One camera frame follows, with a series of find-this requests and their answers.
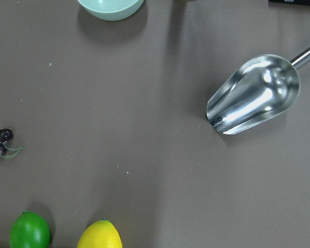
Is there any metal ice scoop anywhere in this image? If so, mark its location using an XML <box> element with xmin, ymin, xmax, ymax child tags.
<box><xmin>206</xmin><ymin>47</ymin><xmax>310</xmax><ymax>135</ymax></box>

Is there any dark red cherry pair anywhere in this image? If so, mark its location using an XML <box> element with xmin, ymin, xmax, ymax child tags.
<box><xmin>0</xmin><ymin>129</ymin><xmax>24</xmax><ymax>159</ymax></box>

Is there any wooden stand with round base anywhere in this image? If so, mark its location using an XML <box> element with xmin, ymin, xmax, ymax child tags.
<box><xmin>176</xmin><ymin>0</ymin><xmax>196</xmax><ymax>2</ymax></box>

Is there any black framed tray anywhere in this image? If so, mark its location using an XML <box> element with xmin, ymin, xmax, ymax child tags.
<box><xmin>269</xmin><ymin>0</ymin><xmax>310</xmax><ymax>6</ymax></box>

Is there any mint green bowl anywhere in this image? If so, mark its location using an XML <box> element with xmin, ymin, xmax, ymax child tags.
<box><xmin>77</xmin><ymin>0</ymin><xmax>144</xmax><ymax>21</ymax></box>

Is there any yellow lemon near scoop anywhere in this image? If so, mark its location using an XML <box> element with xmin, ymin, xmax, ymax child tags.
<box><xmin>76</xmin><ymin>219</ymin><xmax>123</xmax><ymax>248</ymax></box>

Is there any green lime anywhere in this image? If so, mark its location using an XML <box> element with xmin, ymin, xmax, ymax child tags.
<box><xmin>9</xmin><ymin>211</ymin><xmax>51</xmax><ymax>248</ymax></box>

